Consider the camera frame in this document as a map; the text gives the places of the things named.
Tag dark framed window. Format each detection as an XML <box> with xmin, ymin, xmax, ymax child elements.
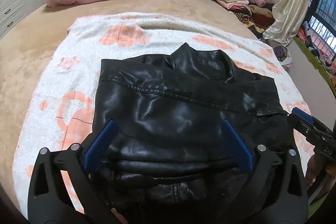
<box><xmin>299</xmin><ymin>0</ymin><xmax>336</xmax><ymax>88</ymax></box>

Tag pile of folded clothes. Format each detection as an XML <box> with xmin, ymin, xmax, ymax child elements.
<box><xmin>215</xmin><ymin>0</ymin><xmax>275</xmax><ymax>39</ymax></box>

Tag black leather jacket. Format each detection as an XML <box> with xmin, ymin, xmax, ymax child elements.
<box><xmin>90</xmin><ymin>44</ymin><xmax>306</xmax><ymax>223</ymax></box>

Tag white and orange blanket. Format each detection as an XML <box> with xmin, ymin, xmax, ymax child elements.
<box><xmin>13</xmin><ymin>12</ymin><xmax>309</xmax><ymax>214</ymax></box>

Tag tan bed cover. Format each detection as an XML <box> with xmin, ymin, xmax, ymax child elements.
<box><xmin>0</xmin><ymin>0</ymin><xmax>259</xmax><ymax>175</ymax></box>

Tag person's right hand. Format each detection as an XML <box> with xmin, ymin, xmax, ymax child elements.
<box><xmin>305</xmin><ymin>153</ymin><xmax>325</xmax><ymax>187</ymax></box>

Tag bag of clothes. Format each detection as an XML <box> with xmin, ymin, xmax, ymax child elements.
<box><xmin>266</xmin><ymin>39</ymin><xmax>293</xmax><ymax>71</ymax></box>

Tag cream satin curtain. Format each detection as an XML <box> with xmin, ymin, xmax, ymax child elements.
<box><xmin>263</xmin><ymin>0</ymin><xmax>309</xmax><ymax>46</ymax></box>

